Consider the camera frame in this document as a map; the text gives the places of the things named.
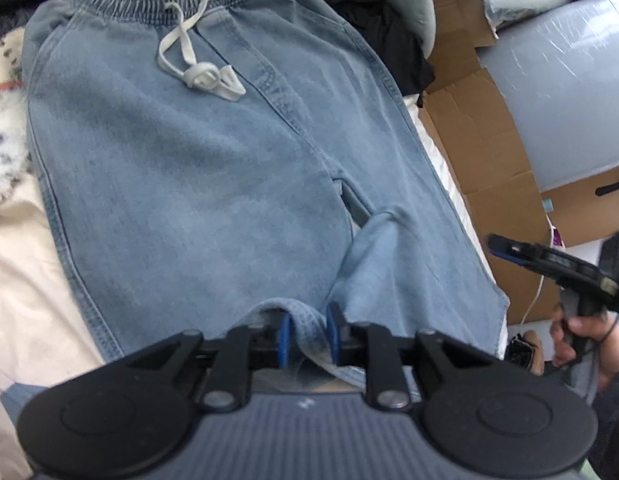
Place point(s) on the tall brown cardboard panel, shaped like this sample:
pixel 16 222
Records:
pixel 579 215

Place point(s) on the white fluffy spotted blanket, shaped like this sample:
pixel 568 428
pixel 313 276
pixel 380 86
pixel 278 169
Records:
pixel 4 160

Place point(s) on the brown leather bag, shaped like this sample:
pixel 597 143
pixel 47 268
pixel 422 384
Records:
pixel 532 352

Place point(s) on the grey neck pillow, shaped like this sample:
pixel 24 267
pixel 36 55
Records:
pixel 414 5

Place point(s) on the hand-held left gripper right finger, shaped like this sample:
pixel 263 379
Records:
pixel 335 334

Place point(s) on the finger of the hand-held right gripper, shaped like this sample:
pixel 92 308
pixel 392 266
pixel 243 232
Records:
pixel 514 252

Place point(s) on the person's right hand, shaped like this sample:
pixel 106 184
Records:
pixel 604 340

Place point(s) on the blue capped bottle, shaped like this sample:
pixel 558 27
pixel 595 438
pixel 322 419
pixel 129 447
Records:
pixel 548 205

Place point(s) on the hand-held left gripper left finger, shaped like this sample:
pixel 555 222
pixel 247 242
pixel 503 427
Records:
pixel 285 340

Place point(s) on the black garment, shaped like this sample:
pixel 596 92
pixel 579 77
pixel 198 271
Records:
pixel 389 45

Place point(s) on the grey washing machine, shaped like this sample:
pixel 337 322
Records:
pixel 564 85

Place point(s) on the flat brown cardboard sheet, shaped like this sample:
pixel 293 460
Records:
pixel 469 125

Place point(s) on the cream bear print bed sheet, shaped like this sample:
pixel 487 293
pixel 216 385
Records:
pixel 24 285

